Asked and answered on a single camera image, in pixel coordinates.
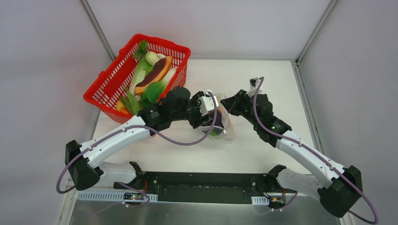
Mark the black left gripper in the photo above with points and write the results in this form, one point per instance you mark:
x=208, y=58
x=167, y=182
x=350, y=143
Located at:
x=196, y=117

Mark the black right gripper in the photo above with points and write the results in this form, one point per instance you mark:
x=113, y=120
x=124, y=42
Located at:
x=235, y=105

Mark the clear dotted zip top bag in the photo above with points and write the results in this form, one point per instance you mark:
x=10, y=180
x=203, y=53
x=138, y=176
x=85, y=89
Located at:
x=229, y=131

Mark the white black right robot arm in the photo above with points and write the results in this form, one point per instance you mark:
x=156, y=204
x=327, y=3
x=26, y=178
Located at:
x=334, y=185

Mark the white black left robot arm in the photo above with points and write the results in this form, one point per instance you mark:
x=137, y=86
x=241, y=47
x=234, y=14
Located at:
x=85, y=162

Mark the green leafy lettuce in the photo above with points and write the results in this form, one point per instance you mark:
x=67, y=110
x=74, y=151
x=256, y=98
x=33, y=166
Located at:
x=142, y=67

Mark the yellow lemon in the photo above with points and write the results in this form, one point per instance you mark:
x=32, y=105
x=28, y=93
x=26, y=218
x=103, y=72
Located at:
x=120, y=106

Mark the red plastic basket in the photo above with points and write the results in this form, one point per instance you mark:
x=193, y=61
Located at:
x=110, y=85

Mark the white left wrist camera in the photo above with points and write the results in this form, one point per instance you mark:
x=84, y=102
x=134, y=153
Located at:
x=208, y=103

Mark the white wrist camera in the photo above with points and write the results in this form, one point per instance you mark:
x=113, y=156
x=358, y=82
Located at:
x=208, y=103
x=254, y=86

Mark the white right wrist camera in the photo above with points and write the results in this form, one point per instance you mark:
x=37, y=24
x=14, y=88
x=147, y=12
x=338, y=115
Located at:
x=254, y=86

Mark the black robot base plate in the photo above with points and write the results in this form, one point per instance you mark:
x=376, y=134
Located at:
x=225, y=188

